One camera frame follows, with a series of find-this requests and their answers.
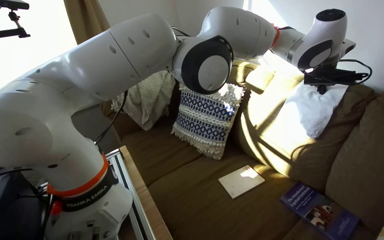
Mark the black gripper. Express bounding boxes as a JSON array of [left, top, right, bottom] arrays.
[[304, 66, 368, 94]]

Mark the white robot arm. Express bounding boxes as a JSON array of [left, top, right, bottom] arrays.
[[0, 6, 354, 240]]

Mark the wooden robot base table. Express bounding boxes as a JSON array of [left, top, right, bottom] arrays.
[[106, 145, 173, 240]]

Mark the white cloth on sofa back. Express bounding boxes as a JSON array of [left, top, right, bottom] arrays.
[[284, 83, 346, 138]]

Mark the brown fabric sofa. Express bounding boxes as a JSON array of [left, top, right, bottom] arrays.
[[114, 61, 384, 240]]

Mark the blue white patterned pillow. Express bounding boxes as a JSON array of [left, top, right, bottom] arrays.
[[172, 82, 244, 159]]

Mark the white square card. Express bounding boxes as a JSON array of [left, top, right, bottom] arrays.
[[218, 165, 264, 198]]

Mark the dark blue booklet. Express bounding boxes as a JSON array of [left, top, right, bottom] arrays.
[[280, 182, 358, 240]]

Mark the cream knitted blanket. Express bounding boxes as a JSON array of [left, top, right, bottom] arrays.
[[110, 70, 176, 130]]

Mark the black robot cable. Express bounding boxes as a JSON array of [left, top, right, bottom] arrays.
[[92, 87, 130, 145]]

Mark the black camera on stand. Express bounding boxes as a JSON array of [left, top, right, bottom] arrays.
[[0, 0, 32, 42]]

